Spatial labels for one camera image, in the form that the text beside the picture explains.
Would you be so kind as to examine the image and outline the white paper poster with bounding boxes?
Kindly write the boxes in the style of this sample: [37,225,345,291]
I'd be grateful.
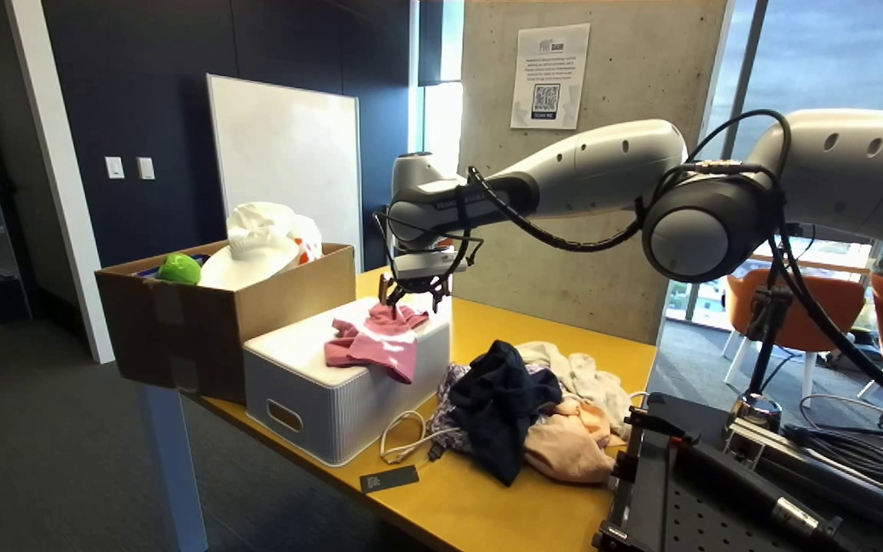
[509,20,594,136]

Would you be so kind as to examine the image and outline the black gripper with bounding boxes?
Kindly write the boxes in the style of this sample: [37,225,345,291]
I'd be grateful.
[376,248,459,316]

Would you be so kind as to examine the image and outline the peach cloth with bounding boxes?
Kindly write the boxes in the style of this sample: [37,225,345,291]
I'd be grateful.
[521,396,631,491]

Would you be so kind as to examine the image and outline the large pink cloth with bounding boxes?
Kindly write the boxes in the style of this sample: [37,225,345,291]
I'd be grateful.
[323,316,424,387]

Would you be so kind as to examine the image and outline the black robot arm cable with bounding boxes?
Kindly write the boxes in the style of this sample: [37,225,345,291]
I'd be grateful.
[371,108,883,417]

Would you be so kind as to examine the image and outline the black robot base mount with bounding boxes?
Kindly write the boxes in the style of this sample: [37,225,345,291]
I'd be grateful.
[591,389,883,552]

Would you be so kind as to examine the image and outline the dark blue cloth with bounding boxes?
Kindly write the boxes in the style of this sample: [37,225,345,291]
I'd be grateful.
[444,337,567,491]

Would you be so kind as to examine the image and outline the small pink cloth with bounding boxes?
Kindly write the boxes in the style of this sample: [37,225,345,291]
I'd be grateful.
[362,297,431,341]

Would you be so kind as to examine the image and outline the cream white cloth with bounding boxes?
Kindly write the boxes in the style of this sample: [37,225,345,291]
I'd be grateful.
[512,337,635,424]

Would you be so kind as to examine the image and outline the green ball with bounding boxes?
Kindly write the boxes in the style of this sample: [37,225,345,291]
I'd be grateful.
[157,248,207,289]

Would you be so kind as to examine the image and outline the white cord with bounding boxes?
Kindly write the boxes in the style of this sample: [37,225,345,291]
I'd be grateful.
[375,406,448,470]

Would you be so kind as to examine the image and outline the brown cardboard box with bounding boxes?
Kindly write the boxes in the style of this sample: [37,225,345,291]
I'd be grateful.
[94,235,362,408]

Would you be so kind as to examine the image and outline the white storage basket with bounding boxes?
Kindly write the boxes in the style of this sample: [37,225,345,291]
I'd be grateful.
[241,291,456,470]

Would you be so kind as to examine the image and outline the small black card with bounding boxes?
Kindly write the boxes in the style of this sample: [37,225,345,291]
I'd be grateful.
[358,463,424,496]

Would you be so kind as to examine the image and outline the white board panel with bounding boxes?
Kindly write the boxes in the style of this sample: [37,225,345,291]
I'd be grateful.
[201,69,364,276]

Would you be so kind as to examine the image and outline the black camera tripod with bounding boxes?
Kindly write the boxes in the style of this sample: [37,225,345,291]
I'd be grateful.
[739,238,804,413]

